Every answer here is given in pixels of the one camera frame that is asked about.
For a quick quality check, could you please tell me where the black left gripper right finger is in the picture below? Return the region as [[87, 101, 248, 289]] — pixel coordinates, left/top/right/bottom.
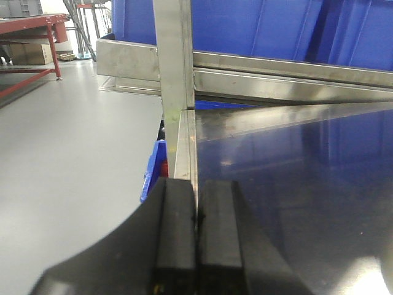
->
[[198, 180, 312, 294]]

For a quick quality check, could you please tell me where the blue bin lower left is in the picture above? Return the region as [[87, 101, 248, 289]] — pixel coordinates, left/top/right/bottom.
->
[[140, 140, 168, 203]]

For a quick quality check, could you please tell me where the cardboard box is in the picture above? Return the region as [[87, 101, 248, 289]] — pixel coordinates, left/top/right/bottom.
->
[[9, 44, 53, 65]]

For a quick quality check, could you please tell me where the stainless steel flow rack shelf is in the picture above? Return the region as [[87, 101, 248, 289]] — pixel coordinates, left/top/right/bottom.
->
[[96, 0, 393, 295]]

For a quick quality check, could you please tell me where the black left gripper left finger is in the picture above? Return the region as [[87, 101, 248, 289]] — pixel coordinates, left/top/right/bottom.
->
[[30, 178, 196, 294]]

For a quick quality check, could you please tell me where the red metal workbench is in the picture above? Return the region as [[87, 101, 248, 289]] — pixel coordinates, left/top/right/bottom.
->
[[1, 14, 70, 108]]

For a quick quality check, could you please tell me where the grey plastic crate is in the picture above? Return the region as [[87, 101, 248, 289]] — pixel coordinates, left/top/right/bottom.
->
[[0, 0, 43, 18]]

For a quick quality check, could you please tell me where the large blue plastic bin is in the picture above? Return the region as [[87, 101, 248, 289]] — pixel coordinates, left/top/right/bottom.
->
[[112, 1, 392, 71]]

